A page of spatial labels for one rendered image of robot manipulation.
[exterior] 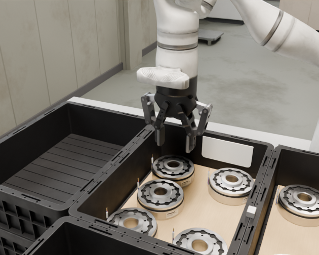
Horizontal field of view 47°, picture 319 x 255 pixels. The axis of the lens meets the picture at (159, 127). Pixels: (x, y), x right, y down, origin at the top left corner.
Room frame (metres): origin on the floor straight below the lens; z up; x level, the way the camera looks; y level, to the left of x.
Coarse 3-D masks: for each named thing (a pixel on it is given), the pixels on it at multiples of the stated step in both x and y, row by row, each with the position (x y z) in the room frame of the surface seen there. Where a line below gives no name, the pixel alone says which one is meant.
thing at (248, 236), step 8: (280, 152) 0.70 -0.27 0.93; (296, 152) 0.70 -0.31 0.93; (304, 152) 0.69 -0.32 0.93; (312, 152) 0.69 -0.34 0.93; (272, 160) 0.66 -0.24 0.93; (272, 168) 0.65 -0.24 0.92; (272, 176) 0.60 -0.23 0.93; (264, 184) 0.58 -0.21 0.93; (264, 192) 0.57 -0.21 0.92; (256, 200) 0.53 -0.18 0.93; (264, 200) 0.53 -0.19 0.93; (256, 216) 0.49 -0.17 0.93; (248, 224) 0.47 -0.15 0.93; (256, 224) 0.47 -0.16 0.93; (248, 232) 0.45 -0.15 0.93; (248, 240) 0.44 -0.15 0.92; (240, 248) 0.41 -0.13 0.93; (248, 248) 0.41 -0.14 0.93
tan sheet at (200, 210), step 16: (192, 192) 0.68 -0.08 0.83; (208, 192) 0.68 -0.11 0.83; (192, 208) 0.62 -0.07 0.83; (208, 208) 0.62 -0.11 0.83; (224, 208) 0.62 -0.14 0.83; (240, 208) 0.62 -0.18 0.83; (160, 224) 0.57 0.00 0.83; (176, 224) 0.57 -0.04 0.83; (192, 224) 0.57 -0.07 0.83; (208, 224) 0.57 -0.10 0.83; (224, 224) 0.57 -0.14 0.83
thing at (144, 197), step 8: (144, 184) 0.67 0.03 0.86; (152, 184) 0.67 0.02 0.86; (160, 184) 0.67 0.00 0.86; (168, 184) 0.67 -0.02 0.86; (176, 184) 0.67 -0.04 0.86; (144, 192) 0.64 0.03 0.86; (176, 192) 0.64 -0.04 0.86; (144, 200) 0.61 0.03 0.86; (152, 200) 0.61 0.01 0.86; (160, 200) 0.61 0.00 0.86; (168, 200) 0.61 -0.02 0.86; (176, 200) 0.61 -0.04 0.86; (152, 208) 0.59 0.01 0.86; (160, 208) 0.59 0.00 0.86; (168, 208) 0.59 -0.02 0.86
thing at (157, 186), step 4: (152, 188) 0.65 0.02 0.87; (156, 188) 0.65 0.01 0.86; (160, 188) 0.65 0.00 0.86; (164, 188) 0.65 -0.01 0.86; (168, 188) 0.65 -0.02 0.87; (152, 192) 0.63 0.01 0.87; (168, 192) 0.63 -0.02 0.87; (152, 196) 0.62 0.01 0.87; (156, 196) 0.62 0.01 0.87; (160, 196) 0.62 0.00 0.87; (164, 196) 0.62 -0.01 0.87; (168, 196) 0.62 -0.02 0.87
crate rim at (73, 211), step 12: (204, 132) 0.79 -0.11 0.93; (216, 132) 0.79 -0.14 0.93; (264, 144) 0.73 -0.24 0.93; (264, 156) 0.68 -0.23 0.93; (264, 168) 0.63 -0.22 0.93; (252, 192) 0.55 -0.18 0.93; (252, 204) 0.52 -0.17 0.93; (72, 216) 0.49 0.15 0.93; (84, 216) 0.49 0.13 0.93; (108, 228) 0.46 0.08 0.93; (120, 228) 0.46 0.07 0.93; (240, 228) 0.47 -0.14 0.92; (144, 240) 0.43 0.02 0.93; (156, 240) 0.43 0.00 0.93; (240, 240) 0.43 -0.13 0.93; (180, 252) 0.40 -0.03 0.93; (192, 252) 0.40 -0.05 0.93; (228, 252) 0.40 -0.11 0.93
